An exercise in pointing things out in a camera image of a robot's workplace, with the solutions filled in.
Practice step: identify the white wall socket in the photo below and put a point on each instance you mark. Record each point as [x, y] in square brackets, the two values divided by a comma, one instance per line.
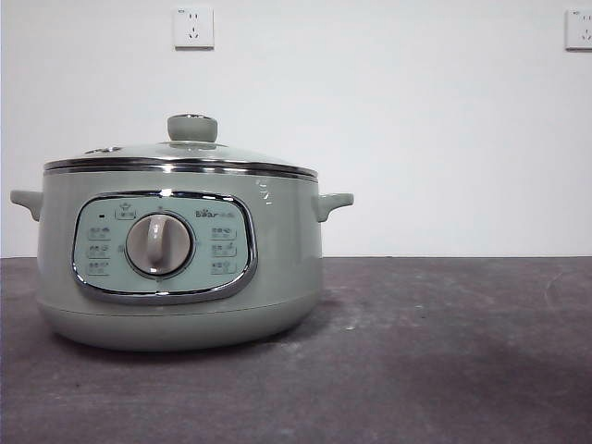
[580, 30]
[194, 28]

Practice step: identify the pale green electric pot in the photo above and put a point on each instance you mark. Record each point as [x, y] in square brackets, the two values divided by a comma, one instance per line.
[277, 259]

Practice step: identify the glass lid with green knob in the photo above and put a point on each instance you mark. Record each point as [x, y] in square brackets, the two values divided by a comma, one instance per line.
[192, 128]

